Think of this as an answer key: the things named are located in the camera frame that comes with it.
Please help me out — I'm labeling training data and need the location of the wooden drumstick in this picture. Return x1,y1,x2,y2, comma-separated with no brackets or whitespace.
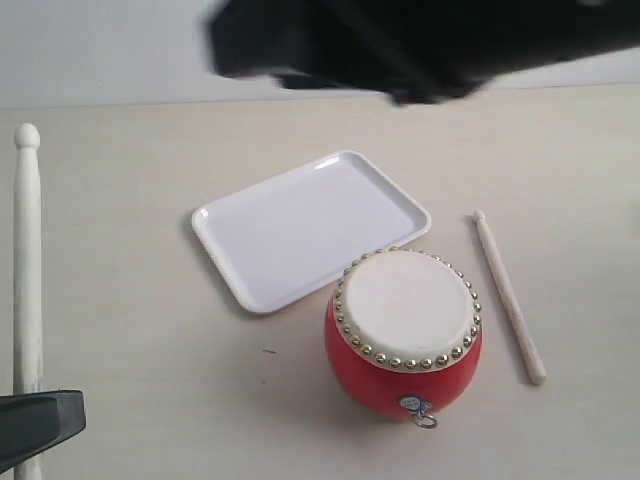
472,210,547,386
12,122,46,480

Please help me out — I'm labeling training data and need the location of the white rectangular plastic tray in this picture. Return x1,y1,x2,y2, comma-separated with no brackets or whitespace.
191,150,432,314

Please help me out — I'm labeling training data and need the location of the black robot arm one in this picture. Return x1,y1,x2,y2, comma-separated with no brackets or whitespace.
1,1,639,479

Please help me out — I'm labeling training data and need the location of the small red drum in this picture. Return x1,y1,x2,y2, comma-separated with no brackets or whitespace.
324,247,483,429

